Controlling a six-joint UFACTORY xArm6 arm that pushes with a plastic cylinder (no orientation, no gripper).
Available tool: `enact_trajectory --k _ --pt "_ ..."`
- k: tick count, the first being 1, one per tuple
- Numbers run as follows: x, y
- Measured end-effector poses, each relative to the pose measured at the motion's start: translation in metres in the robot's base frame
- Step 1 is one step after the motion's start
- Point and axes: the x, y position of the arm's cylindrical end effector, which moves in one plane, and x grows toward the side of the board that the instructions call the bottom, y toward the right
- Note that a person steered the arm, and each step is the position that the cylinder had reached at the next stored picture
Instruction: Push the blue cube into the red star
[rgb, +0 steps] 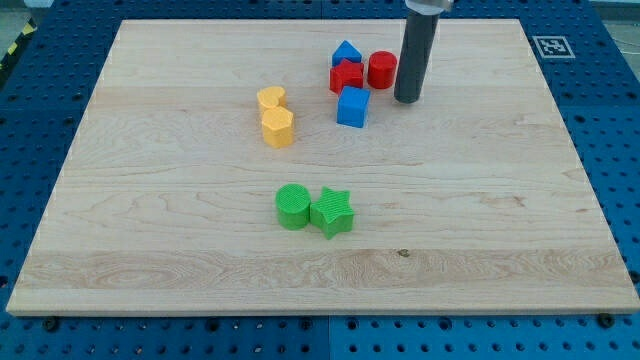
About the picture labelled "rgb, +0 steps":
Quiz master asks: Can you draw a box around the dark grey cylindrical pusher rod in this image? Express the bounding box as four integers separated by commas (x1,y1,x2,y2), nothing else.
394,10,440,104

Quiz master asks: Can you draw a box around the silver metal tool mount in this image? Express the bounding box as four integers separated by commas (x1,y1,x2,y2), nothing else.
405,0,454,15

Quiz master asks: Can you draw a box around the blue cube block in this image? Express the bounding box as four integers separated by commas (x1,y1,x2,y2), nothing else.
336,86,371,128

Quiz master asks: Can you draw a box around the red star block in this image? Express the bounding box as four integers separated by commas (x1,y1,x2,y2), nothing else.
329,59,364,95

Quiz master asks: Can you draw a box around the green star block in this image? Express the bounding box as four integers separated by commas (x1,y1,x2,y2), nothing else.
310,187,355,240

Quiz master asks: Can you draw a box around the red cylinder block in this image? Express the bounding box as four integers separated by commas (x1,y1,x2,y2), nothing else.
367,51,397,89

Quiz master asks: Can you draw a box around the blue triangular prism block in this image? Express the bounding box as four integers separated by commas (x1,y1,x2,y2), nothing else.
331,40,362,67

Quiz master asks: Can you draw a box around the white fiducial marker tag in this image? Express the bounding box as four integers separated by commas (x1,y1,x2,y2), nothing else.
532,35,575,59

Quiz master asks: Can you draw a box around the yellow heart block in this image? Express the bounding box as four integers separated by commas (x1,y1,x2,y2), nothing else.
257,86,287,114

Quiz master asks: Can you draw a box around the yellow hexagon block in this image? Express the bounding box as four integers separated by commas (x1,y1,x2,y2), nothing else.
261,107,294,148

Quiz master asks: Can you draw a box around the green cylinder block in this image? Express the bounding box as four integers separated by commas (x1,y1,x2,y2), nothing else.
275,183,311,230

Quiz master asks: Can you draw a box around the light wooden board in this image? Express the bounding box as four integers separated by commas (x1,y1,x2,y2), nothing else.
7,19,639,316

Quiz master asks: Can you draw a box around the black bolt front right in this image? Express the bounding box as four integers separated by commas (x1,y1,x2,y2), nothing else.
597,313,616,329

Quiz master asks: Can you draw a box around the black bolt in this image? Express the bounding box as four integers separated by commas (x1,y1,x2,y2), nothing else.
41,317,60,333
597,313,616,329

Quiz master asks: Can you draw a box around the black bolt front left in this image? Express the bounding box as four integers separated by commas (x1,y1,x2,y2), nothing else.
41,317,60,333

